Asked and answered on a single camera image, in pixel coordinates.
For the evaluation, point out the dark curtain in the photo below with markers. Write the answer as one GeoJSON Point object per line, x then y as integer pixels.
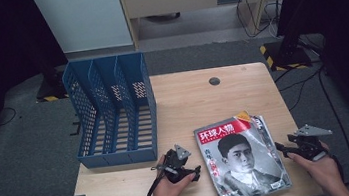
{"type": "Point", "coordinates": [348, 23]}

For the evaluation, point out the red-brown planet cover magazine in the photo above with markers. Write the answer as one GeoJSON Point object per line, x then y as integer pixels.
{"type": "Point", "coordinates": [259, 123]}

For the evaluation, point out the person's left hand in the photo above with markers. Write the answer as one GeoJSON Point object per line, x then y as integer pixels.
{"type": "Point", "coordinates": [167, 193]}

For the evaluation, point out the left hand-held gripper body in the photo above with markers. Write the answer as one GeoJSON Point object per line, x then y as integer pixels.
{"type": "Point", "coordinates": [174, 165]}

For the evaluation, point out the blue plastic file rack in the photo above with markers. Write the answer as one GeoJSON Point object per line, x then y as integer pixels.
{"type": "Point", "coordinates": [136, 156]}

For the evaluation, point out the black stand with striped base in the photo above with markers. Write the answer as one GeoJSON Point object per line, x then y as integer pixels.
{"type": "Point", "coordinates": [288, 55]}
{"type": "Point", "coordinates": [50, 88]}

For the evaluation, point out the person's right hand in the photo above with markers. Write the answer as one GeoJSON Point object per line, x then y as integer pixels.
{"type": "Point", "coordinates": [325, 170]}

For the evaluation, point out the white cabinet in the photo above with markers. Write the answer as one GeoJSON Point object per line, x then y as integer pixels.
{"type": "Point", "coordinates": [85, 18]}

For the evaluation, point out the portrait magazine with red label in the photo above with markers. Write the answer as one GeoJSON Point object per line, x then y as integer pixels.
{"type": "Point", "coordinates": [240, 160]}

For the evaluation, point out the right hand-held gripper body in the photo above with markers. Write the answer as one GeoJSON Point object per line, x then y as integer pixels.
{"type": "Point", "coordinates": [311, 146]}

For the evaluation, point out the grey round table grommet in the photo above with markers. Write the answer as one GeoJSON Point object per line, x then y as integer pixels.
{"type": "Point", "coordinates": [214, 81]}

